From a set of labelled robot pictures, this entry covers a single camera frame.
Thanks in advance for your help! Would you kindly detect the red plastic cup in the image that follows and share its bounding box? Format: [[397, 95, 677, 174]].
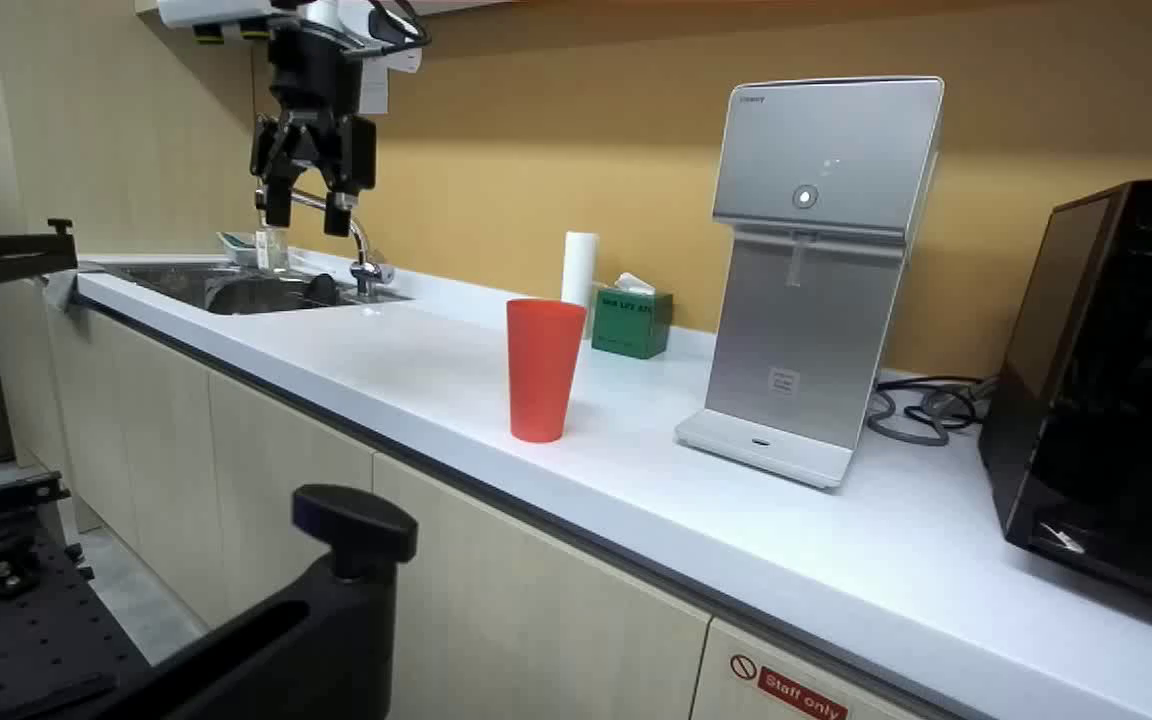
[[503, 297, 591, 449]]

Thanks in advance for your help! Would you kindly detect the chrome sink faucet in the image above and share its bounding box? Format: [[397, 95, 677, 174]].
[[292, 183, 402, 297]]

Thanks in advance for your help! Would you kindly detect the beige cabinet door with sticker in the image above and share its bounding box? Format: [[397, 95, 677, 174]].
[[689, 613, 932, 720]]

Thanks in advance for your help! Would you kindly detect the stainless steel sink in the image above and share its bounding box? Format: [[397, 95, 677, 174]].
[[94, 255, 408, 322]]

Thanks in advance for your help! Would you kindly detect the small clear container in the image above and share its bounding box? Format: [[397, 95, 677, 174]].
[[213, 224, 295, 277]]

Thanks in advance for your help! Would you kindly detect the white paper roll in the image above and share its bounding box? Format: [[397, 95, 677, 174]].
[[555, 230, 606, 313]]

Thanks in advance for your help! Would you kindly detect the black countertop appliance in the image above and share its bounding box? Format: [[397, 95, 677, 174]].
[[978, 170, 1152, 619]]

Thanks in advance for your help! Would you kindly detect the red warning sticker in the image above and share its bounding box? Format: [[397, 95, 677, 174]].
[[726, 650, 858, 720]]

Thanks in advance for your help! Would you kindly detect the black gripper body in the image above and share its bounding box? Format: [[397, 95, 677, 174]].
[[265, 20, 370, 132]]

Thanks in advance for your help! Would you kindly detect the black power cable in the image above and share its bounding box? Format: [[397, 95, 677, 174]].
[[866, 373, 996, 449]]

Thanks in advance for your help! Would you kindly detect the silver white water dispenser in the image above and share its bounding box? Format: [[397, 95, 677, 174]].
[[674, 74, 949, 498]]

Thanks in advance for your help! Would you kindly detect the green tissue box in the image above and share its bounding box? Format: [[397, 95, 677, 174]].
[[589, 267, 677, 363]]

